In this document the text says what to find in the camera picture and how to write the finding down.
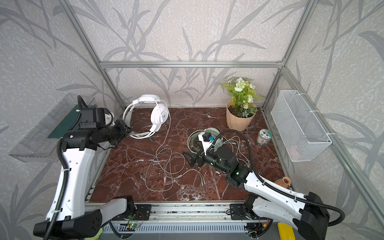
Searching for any white over-ear headphones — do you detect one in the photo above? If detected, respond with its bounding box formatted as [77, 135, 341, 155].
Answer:
[122, 94, 170, 140]

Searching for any light green object front left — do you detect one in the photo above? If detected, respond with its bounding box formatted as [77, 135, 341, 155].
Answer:
[85, 229, 103, 240]

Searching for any clear plastic wall shelf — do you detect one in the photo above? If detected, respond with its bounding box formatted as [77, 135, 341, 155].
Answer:
[9, 94, 78, 163]

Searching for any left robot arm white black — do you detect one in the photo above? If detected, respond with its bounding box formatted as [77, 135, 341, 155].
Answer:
[33, 96, 137, 240]

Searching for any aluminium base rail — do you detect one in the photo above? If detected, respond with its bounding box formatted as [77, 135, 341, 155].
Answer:
[104, 199, 295, 235]

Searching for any mint green over-ear headphones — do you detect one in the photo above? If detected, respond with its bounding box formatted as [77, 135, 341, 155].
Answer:
[187, 127, 220, 153]

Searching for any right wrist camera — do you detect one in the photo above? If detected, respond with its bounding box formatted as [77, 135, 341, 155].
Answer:
[198, 132, 214, 156]

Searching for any small terracotta vase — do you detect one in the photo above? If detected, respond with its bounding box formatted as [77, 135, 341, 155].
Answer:
[274, 177, 292, 189]

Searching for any potted plant beige pot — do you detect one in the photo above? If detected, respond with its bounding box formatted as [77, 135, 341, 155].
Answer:
[220, 77, 265, 132]

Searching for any white wire mesh basket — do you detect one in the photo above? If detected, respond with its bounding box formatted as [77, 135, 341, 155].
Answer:
[271, 90, 332, 162]

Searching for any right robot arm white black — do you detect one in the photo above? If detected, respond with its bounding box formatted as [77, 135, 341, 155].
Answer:
[182, 132, 345, 240]

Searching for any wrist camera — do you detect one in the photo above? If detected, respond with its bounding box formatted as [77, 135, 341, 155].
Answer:
[79, 108, 114, 130]
[198, 132, 214, 156]

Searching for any white headphone cable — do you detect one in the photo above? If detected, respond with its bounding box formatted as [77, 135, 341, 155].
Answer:
[144, 101, 208, 193]

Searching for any mint green headphone cable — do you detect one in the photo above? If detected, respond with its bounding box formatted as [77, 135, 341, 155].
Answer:
[218, 134, 251, 169]

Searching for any small green white tin can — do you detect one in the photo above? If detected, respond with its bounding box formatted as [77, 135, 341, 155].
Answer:
[257, 129, 272, 146]

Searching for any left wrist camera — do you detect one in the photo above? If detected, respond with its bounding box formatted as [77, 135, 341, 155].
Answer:
[79, 108, 114, 130]

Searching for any yellow object at front edge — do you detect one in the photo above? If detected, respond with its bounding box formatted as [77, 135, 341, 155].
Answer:
[278, 223, 296, 240]

